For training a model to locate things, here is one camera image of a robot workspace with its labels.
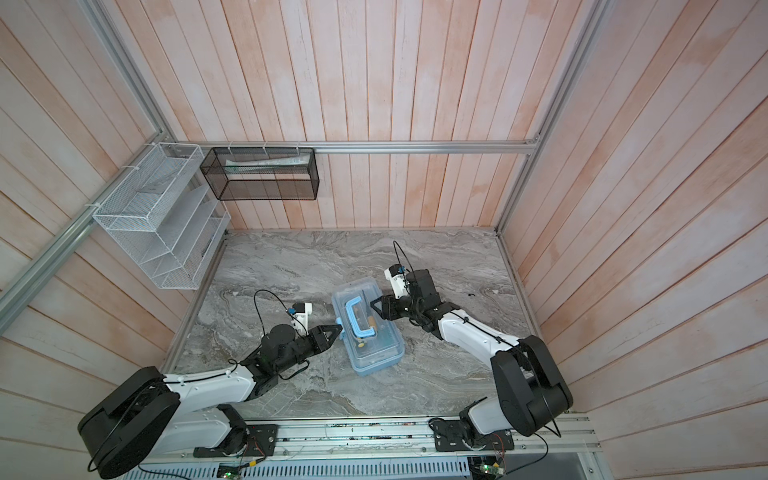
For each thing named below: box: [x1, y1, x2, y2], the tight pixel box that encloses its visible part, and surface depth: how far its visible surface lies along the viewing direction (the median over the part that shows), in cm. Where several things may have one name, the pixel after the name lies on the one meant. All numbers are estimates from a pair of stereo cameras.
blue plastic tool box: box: [332, 277, 405, 377], surface depth 84 cm
